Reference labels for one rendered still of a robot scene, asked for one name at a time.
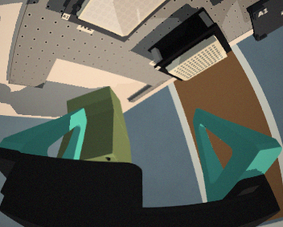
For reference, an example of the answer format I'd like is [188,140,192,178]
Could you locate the small grey label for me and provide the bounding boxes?
[76,25,94,34]

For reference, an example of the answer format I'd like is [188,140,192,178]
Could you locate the grey perforated base plate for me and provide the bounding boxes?
[8,0,260,103]

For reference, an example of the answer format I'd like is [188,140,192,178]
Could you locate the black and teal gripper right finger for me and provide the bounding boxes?
[193,108,282,202]

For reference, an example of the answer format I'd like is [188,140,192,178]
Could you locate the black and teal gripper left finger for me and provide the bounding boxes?
[0,108,87,159]

